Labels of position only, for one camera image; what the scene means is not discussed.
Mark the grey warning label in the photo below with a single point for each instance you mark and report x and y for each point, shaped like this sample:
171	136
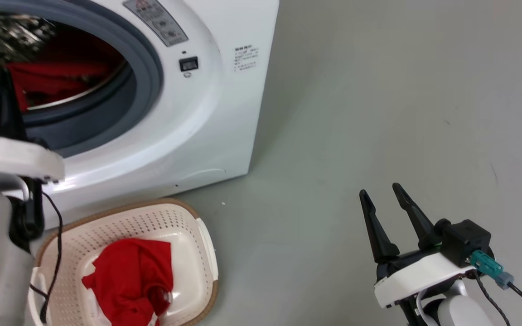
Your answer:
157	20

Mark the black door latch socket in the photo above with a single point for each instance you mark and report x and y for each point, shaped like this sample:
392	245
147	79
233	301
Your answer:
188	64

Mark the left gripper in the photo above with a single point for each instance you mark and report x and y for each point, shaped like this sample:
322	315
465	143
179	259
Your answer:
12	156

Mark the printed text label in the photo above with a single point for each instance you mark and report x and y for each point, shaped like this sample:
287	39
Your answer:
245	58

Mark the white front-load washing machine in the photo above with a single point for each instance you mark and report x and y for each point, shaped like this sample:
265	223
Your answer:
224	113

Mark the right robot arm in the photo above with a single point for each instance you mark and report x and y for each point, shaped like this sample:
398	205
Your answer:
460	312

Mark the red garment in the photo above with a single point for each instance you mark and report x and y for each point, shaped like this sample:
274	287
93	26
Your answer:
129	276
57	77

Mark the grey rubber door gasket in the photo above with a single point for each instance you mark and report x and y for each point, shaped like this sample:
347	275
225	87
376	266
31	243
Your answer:
147	68

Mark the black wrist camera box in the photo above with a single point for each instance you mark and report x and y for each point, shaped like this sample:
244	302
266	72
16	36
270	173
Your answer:
467	240

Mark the washing machine drum opening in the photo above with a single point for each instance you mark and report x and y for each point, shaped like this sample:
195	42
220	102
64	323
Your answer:
12	36

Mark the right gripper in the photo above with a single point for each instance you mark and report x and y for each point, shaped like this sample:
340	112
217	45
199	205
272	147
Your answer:
419	274

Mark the cream perforated laundry basket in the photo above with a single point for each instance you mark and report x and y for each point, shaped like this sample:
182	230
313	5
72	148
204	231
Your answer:
184	235

